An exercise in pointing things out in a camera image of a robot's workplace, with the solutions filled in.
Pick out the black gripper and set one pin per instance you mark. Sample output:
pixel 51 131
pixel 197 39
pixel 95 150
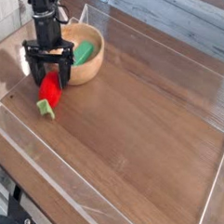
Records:
pixel 49 46

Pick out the clear acrylic tray wall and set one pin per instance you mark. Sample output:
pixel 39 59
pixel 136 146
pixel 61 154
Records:
pixel 141 143

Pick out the green rectangular block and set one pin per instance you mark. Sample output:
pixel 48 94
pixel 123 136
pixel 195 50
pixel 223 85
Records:
pixel 82 52

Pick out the black metal bracket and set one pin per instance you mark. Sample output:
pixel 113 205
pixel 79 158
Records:
pixel 15 211

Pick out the wooden bowl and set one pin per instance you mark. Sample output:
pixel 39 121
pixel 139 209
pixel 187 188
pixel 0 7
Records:
pixel 78 33

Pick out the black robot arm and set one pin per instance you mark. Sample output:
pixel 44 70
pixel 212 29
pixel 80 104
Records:
pixel 46 5

